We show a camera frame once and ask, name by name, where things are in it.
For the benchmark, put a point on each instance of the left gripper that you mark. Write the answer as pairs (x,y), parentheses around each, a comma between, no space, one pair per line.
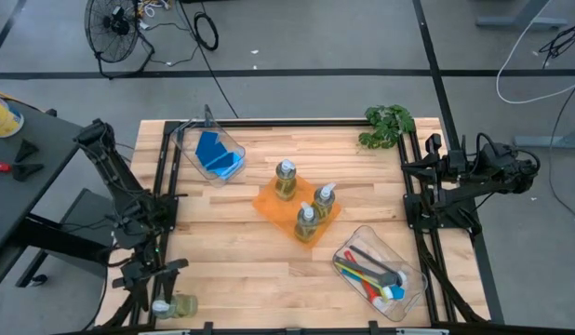
(138,272)

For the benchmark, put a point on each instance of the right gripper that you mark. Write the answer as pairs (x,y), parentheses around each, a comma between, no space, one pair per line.
(441,160)

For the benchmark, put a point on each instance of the yellow-green pump soap bottle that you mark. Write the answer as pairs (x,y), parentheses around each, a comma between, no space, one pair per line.
(307,225)
(286,181)
(324,202)
(178,305)

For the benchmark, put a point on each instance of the thin dark grey brush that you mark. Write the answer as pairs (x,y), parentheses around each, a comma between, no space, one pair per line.
(371,258)

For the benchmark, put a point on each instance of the grey round-head dish brush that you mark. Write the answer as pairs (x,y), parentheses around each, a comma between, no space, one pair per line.
(362,271)

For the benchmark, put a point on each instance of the blue dish brush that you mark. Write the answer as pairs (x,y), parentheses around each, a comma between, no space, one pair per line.
(394,292)

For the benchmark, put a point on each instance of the red dish brush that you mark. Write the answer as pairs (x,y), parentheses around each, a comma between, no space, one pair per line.
(369,289)

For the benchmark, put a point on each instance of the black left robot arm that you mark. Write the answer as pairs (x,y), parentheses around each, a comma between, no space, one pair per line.
(110,172)

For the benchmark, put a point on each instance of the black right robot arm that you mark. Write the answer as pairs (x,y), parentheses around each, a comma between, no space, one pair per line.
(492,177)

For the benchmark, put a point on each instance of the white light strip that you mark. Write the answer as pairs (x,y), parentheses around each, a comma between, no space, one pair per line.
(164,332)
(422,332)

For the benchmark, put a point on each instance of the green potted plant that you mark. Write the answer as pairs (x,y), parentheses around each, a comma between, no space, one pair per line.
(387,125)

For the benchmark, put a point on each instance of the clear plastic bin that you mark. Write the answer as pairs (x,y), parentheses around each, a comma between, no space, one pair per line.
(410,302)
(187,146)

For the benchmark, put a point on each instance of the grey desk leg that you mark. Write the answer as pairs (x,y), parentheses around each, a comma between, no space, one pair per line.
(520,21)
(557,139)

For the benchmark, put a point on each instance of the orange cloth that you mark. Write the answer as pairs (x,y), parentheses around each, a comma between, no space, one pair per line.
(273,205)

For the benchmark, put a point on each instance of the dark grey desk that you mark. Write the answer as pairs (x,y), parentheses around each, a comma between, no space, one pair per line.
(8,205)

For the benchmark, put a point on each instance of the black triangular stand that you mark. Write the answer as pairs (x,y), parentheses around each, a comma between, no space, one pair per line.
(27,170)
(26,150)

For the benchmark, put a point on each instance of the black aluminium rig frame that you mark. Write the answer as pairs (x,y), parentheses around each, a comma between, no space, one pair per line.
(292,123)

